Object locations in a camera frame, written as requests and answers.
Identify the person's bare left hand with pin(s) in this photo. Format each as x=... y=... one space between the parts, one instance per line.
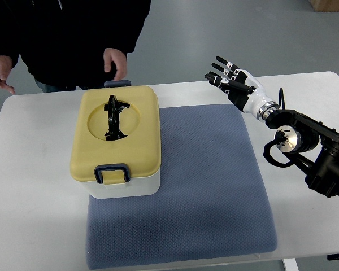
x=113 y=57

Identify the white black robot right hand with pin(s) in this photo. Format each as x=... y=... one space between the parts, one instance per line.
x=242 y=89

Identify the person's bare right hand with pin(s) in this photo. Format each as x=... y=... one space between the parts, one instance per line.
x=5 y=69

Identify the blue box latch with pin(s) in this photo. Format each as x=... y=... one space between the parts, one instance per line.
x=112 y=173
x=116 y=84

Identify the yellow storage box lid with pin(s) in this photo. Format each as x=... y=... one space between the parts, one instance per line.
x=140 y=150

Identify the white storage box base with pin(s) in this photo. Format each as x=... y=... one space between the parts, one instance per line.
x=139 y=186

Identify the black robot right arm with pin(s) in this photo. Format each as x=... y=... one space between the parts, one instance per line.
x=306 y=143

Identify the brown cardboard box corner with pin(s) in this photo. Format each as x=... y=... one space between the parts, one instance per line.
x=325 y=5

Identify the blue front box latch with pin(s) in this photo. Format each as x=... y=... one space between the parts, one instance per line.
x=112 y=173

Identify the person in black jacket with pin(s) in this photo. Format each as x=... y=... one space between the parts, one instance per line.
x=62 y=42

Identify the blue grey padded mat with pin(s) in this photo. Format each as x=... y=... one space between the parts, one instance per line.
x=211 y=202

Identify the white table leg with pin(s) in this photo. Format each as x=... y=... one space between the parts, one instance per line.
x=290 y=264

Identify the black lid carry handle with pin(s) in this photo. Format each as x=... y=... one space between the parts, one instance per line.
x=114 y=107

